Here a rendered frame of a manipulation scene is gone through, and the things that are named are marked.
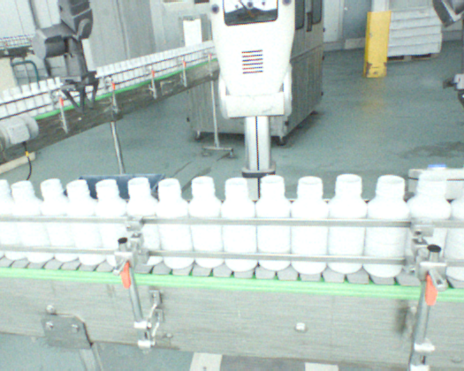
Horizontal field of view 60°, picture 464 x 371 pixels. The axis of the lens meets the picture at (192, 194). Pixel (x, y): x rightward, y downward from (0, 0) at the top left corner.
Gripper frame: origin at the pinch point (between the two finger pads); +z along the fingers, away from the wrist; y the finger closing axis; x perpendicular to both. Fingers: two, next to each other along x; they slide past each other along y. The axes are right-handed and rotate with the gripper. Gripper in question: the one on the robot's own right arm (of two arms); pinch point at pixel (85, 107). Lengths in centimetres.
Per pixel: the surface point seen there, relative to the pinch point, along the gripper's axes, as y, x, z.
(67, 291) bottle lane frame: 47, 15, 26
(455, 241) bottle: 42, 82, 14
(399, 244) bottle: 43, 74, 15
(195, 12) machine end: -347, -48, -17
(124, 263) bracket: 54, 32, 13
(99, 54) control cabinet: -498, -245, 28
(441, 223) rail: 44, 79, 10
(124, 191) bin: -13.9, -0.3, 33.1
